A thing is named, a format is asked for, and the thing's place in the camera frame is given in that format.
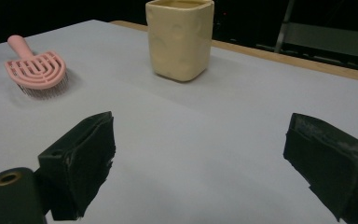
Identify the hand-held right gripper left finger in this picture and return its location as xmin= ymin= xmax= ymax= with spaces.
xmin=36 ymin=110 xmax=117 ymax=222

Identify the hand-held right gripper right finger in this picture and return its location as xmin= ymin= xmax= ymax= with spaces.
xmin=282 ymin=112 xmax=358 ymax=224

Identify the grey metal stand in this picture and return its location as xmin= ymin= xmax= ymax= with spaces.
xmin=273 ymin=0 xmax=358 ymax=75

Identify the pink hairbrush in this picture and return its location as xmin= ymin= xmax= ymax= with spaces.
xmin=4 ymin=35 xmax=69 ymax=100

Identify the cream square ceramic cup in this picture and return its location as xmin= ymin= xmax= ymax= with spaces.
xmin=145 ymin=0 xmax=215 ymax=83

